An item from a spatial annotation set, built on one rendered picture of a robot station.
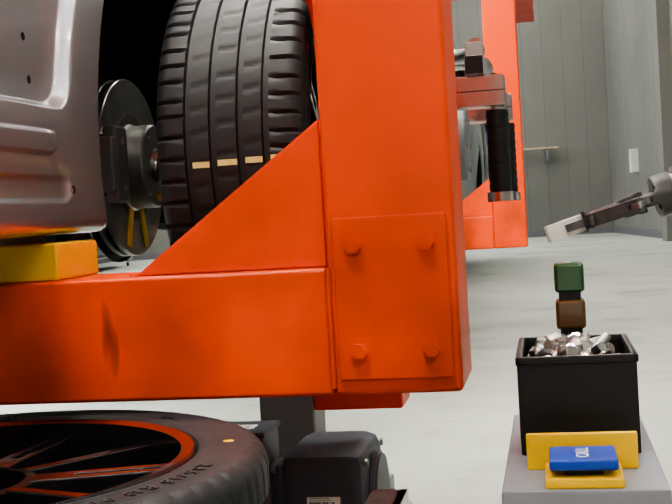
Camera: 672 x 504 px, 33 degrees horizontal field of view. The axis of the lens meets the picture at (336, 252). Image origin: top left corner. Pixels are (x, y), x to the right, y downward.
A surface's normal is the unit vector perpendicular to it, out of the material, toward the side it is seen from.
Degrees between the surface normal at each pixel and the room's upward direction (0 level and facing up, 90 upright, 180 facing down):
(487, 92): 90
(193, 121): 81
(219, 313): 90
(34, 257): 90
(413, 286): 90
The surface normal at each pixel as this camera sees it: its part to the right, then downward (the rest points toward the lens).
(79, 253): 0.98, -0.05
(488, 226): -0.18, 0.04
